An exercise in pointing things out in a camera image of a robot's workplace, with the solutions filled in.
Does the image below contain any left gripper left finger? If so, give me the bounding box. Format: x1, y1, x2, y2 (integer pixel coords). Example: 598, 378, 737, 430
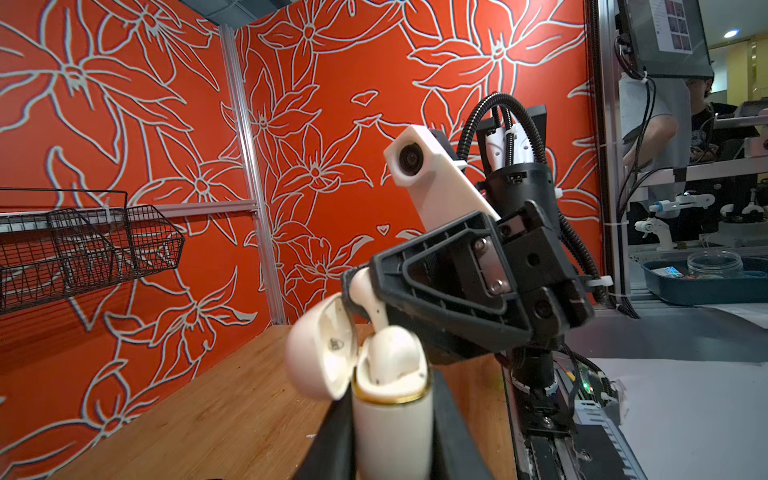
293, 388, 356, 480

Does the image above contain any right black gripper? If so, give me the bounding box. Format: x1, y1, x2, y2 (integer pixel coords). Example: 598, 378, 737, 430
369, 200, 594, 353

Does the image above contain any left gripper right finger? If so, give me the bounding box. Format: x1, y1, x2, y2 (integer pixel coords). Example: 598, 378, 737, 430
430, 370, 492, 480

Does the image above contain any white earbud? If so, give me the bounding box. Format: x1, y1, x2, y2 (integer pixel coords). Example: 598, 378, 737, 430
357, 326, 428, 391
348, 267, 389, 332

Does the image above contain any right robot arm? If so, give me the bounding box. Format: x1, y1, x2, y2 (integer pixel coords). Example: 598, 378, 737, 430
369, 93, 611, 364

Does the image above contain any blue tray with items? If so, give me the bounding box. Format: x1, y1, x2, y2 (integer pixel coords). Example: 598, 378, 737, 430
641, 251, 767, 306

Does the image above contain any person in background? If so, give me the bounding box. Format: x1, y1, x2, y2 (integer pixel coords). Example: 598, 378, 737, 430
617, 74, 757, 181

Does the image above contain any black monitor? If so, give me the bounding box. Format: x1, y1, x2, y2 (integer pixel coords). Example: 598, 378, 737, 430
618, 0, 714, 79

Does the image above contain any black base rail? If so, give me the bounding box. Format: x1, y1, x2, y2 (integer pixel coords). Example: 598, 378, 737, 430
496, 347, 647, 479

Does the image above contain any black wire wall basket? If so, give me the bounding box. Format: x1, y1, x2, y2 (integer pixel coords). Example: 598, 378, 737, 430
1, 189, 185, 314

